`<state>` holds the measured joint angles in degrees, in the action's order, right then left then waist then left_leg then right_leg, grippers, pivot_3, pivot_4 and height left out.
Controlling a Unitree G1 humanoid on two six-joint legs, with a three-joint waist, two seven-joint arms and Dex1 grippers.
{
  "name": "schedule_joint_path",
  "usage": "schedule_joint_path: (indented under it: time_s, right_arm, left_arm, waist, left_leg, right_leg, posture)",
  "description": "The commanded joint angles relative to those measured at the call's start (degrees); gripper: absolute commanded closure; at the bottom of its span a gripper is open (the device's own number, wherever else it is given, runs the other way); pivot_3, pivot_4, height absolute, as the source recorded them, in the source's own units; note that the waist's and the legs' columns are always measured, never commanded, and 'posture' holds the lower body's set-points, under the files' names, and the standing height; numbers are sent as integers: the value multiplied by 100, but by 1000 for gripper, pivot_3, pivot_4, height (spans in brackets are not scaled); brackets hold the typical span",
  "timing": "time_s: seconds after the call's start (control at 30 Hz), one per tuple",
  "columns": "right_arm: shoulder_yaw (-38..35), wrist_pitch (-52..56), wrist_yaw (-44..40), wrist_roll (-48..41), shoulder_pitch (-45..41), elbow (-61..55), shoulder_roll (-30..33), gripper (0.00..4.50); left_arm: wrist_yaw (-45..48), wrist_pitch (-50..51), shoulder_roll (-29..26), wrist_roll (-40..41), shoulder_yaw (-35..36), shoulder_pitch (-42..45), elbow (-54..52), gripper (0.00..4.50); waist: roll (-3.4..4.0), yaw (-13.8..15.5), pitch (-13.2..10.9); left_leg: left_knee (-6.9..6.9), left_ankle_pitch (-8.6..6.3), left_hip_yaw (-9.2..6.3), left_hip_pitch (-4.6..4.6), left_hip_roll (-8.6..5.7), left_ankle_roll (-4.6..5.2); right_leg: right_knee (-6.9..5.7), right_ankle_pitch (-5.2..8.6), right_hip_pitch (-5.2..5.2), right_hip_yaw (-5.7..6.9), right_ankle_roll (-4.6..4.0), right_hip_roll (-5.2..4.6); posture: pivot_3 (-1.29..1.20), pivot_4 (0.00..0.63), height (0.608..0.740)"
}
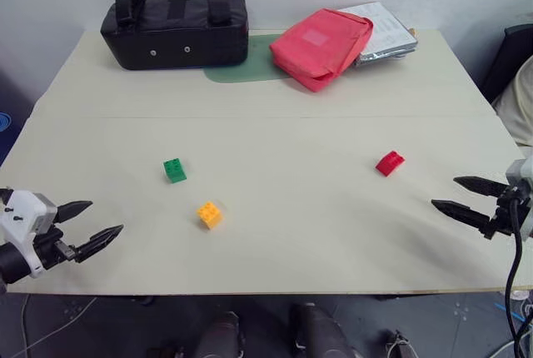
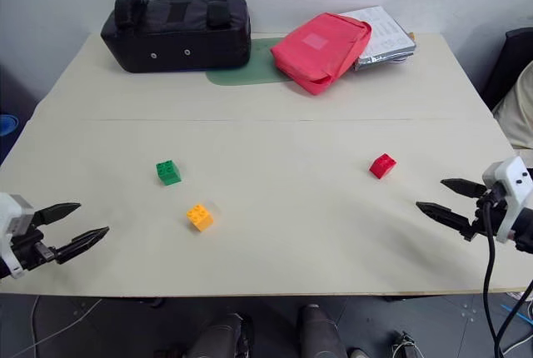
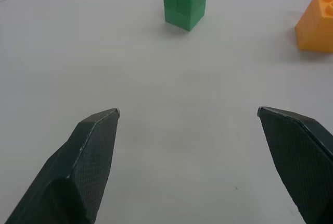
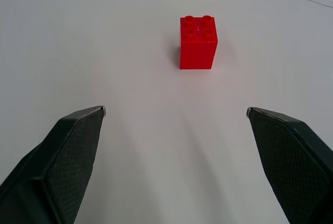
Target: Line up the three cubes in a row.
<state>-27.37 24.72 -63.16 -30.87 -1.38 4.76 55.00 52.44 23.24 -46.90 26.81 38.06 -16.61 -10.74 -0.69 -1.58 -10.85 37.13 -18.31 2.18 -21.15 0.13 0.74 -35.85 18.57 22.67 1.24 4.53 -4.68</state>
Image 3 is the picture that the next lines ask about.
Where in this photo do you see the green toy brick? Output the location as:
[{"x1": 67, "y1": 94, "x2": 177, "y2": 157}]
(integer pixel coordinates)
[{"x1": 162, "y1": 0, "x2": 209, "y2": 32}]

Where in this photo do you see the orange toy brick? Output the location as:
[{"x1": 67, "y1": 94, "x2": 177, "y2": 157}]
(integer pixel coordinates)
[{"x1": 294, "y1": 0, "x2": 333, "y2": 53}]

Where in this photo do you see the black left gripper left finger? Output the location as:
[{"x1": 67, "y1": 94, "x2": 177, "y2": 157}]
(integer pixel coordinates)
[{"x1": 4, "y1": 108, "x2": 121, "y2": 224}]

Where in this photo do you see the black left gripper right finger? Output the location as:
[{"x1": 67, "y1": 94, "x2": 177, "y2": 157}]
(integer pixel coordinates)
[{"x1": 257, "y1": 106, "x2": 333, "y2": 224}]

